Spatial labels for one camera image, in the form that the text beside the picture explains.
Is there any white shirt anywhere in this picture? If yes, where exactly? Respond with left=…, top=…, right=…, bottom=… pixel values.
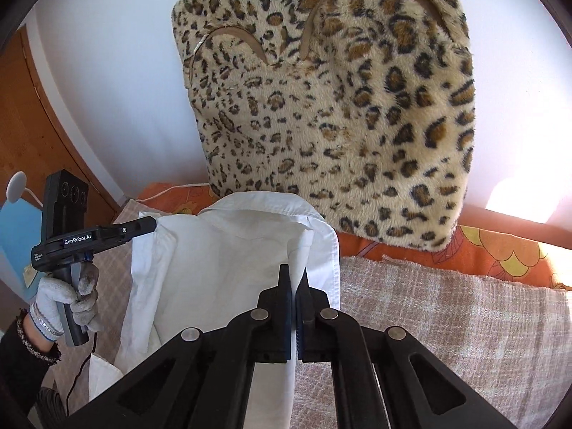
left=88, top=191, right=342, bottom=429

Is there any beige checked blanket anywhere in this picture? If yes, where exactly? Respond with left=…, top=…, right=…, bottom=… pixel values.
left=22, top=199, right=572, bottom=429

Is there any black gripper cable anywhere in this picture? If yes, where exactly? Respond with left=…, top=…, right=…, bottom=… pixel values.
left=66, top=334, right=97, bottom=417

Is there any white clip lamp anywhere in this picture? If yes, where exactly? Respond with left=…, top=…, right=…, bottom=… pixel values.
left=5, top=171, right=45, bottom=211

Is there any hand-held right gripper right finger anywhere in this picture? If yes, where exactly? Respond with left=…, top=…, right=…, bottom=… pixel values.
left=297, top=270, right=519, bottom=429

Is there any wooden door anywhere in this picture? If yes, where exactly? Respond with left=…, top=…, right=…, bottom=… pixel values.
left=0, top=27, right=122, bottom=287

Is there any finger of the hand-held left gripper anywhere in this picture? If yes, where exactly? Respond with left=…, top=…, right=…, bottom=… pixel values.
left=114, top=216, right=160, bottom=245

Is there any light blue chair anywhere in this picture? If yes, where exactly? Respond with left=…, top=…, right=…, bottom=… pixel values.
left=0, top=197, right=45, bottom=309

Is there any orange patterned bed sheet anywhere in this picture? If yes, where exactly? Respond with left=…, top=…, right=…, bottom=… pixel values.
left=134, top=182, right=572, bottom=291

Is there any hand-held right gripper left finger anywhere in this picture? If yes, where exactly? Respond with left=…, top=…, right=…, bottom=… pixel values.
left=58, top=265, right=297, bottom=429

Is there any person's left hand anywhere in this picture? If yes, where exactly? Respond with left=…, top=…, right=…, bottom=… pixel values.
left=30, top=261, right=102, bottom=344

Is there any leopard print plush cushion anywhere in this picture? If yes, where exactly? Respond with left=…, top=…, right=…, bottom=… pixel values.
left=171, top=0, right=475, bottom=251

